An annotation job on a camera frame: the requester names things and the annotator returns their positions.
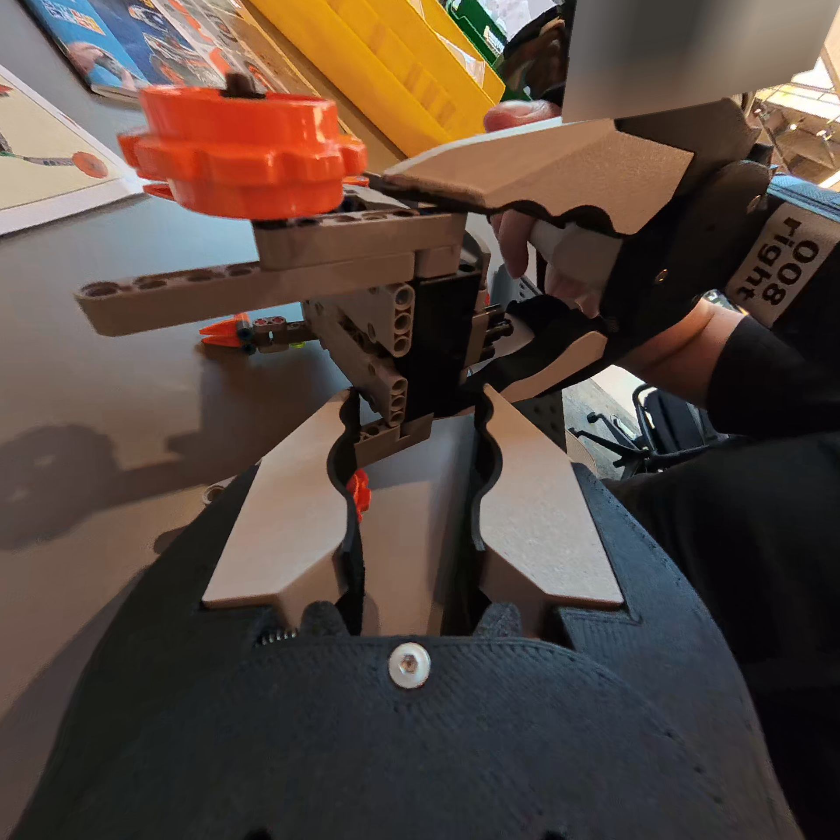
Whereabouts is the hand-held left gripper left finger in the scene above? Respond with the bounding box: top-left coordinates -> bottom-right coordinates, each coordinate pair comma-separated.
202,387 -> 366,634

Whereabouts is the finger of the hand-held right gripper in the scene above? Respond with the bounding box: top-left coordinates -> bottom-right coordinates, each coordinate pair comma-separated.
382,118 -> 694,237
466,295 -> 611,406

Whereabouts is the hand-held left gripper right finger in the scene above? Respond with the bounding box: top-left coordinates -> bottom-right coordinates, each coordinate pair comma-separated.
470,384 -> 626,610

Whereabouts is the orange wheel grey beam leg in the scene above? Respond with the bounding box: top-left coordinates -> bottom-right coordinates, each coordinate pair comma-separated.
75,72 -> 468,337

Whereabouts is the person's right forearm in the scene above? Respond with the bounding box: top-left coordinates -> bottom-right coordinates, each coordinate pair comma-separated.
617,298 -> 840,473

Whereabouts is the grey desk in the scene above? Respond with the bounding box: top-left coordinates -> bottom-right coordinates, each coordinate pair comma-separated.
0,0 -> 421,749

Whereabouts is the person's right hand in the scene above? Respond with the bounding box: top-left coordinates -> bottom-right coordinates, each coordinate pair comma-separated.
484,98 -> 608,320

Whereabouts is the black office chair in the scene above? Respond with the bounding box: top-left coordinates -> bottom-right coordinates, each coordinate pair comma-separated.
567,384 -> 718,481

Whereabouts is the green storage crate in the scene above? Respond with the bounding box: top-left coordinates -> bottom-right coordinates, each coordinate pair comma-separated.
451,0 -> 508,64

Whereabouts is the yellow plastic bin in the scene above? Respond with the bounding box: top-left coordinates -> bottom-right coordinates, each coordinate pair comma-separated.
249,0 -> 506,158

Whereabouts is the person's body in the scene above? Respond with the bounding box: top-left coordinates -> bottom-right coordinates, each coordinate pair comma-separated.
604,427 -> 840,840

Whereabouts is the blue robot kit box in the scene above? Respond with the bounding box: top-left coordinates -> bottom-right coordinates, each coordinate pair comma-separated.
23,0 -> 309,101

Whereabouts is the white instruction booklet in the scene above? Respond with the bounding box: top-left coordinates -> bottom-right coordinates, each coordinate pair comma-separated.
0,66 -> 142,237

